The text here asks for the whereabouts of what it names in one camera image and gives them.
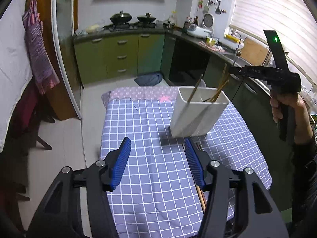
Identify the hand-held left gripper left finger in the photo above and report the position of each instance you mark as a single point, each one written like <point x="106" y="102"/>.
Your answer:
<point x="121" y="163"/>

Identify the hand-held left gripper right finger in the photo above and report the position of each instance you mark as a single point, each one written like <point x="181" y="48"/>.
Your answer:
<point x="194" y="163"/>

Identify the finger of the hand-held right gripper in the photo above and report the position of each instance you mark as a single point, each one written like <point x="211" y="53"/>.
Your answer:
<point x="236" y="71"/>

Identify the brown wooden chopstick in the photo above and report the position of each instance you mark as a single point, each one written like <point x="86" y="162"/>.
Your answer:
<point x="195" y="88"/>
<point x="220" y="91"/>
<point x="223" y="75"/>

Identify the row of wooden chopsticks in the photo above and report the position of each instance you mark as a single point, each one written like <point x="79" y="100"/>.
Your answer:
<point x="201" y="200"/>

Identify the white plastic utensil holder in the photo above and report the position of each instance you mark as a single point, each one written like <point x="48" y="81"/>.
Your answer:
<point x="198" y="116"/>

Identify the person's right forearm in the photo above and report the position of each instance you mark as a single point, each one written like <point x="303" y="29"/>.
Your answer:
<point x="305" y="173"/>

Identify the person's right hand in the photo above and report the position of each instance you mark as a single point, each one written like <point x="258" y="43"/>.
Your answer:
<point x="301" y="114"/>

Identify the steel double sink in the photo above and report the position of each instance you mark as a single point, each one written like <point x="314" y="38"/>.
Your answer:
<point x="235" y="60"/>

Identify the curved steel faucet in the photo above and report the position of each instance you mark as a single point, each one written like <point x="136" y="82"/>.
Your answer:
<point x="237" y="47"/>

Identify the wooden cutting board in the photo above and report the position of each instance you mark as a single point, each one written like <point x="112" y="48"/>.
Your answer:
<point x="255" y="52"/>

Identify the yellow tray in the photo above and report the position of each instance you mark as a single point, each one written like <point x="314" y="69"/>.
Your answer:
<point x="232" y="37"/>

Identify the pink dish cloth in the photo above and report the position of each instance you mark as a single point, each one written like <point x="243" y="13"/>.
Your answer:
<point x="210" y="47"/>

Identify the blue checked tablecloth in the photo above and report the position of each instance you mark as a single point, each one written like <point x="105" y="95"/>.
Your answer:
<point x="153" y="178"/>

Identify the yellow cup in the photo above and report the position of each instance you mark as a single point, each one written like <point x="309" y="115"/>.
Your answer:
<point x="209" y="41"/>

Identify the white rice cooker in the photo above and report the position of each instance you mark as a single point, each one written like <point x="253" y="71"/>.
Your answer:
<point x="200" y="29"/>

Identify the black hanging spatula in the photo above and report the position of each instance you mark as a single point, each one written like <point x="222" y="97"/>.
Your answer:
<point x="218" y="10"/>

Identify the dark stone countertop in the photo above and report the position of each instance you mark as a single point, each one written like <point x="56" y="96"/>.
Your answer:
<point x="183" y="36"/>

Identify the dark sauce bottles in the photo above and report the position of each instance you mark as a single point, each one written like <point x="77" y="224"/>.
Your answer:
<point x="192" y="22"/>

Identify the hanging ladle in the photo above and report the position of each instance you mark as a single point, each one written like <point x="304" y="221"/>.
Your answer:
<point x="209" y="3"/>

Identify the purple star-printed cloth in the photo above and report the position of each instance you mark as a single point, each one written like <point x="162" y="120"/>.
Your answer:
<point x="138" y="93"/>

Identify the pink hanging utensil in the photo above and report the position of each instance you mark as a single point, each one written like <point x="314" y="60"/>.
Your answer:
<point x="201" y="2"/>

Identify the white window blind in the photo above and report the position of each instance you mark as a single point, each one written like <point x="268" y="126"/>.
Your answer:
<point x="277" y="5"/>

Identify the small steel pot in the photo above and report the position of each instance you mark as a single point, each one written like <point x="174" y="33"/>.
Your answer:
<point x="169" y="24"/>

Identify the cooking oil bottle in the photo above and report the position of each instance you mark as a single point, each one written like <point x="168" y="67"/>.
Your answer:
<point x="173" y="17"/>

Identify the black lidded wok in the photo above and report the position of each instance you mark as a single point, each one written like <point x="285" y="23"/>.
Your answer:
<point x="146" y="18"/>
<point x="121" y="17"/>

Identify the dark red wooden chair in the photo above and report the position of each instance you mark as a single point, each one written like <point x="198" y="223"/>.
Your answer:
<point x="29" y="109"/>

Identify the green drawer cabinet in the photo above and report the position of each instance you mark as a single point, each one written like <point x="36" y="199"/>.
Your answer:
<point x="118" y="54"/>

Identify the gas stove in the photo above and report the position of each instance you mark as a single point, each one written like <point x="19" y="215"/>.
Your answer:
<point x="133" y="26"/>

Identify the glass sliding door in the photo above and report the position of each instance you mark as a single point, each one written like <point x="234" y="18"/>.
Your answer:
<point x="64" y="42"/>

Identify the plastic bag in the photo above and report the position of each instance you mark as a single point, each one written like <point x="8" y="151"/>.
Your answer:
<point x="91" y="28"/>

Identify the purple checked apron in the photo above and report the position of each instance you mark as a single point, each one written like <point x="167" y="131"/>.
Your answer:
<point x="37" y="49"/>

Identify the white hanging sheet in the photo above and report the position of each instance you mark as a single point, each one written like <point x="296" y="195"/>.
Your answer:
<point x="12" y="67"/>

